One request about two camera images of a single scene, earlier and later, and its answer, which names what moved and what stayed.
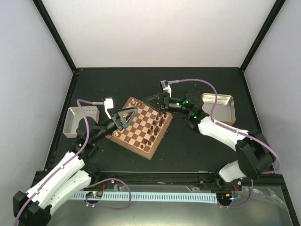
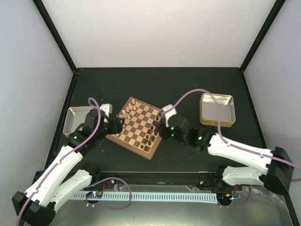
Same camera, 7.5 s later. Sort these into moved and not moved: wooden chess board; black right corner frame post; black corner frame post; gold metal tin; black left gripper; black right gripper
Moved: black right gripper; black left gripper
Not moved: gold metal tin; black right corner frame post; wooden chess board; black corner frame post
